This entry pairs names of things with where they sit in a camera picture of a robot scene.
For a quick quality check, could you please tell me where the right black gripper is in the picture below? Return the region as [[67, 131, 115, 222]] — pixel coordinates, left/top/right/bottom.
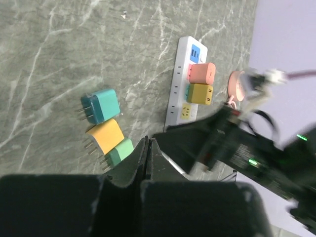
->
[[153, 104, 279, 177]]

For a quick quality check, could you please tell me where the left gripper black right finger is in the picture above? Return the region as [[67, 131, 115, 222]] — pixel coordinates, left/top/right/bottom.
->
[[141, 137, 274, 237]]

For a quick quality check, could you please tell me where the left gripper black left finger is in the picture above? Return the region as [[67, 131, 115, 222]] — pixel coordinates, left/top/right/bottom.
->
[[0, 137, 149, 237]]

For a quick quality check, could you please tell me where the yellow adapter plug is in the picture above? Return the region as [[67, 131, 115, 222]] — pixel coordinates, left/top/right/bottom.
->
[[84, 118, 124, 155], [187, 83, 213, 105]]

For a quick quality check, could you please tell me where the green adapter plug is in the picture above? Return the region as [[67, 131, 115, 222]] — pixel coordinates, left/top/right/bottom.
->
[[100, 138, 134, 171]]

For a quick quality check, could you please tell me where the pink adapter plug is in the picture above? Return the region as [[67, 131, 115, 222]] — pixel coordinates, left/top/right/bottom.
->
[[189, 63, 216, 85]]

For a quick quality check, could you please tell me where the round pink power socket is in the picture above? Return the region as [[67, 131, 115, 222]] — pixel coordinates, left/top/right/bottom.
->
[[228, 71, 245, 102]]

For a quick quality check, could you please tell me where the white multicolour power strip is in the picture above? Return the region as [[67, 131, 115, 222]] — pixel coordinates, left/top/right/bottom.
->
[[164, 36, 208, 129]]

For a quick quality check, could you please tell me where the teal adapter plug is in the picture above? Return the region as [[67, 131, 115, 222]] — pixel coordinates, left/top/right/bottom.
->
[[78, 88, 120, 125]]

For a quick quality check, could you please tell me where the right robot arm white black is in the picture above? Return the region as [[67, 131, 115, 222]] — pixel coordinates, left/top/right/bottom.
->
[[154, 104, 316, 233]]

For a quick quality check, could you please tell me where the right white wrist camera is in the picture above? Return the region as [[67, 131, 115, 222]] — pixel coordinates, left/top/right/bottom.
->
[[239, 69, 288, 119]]

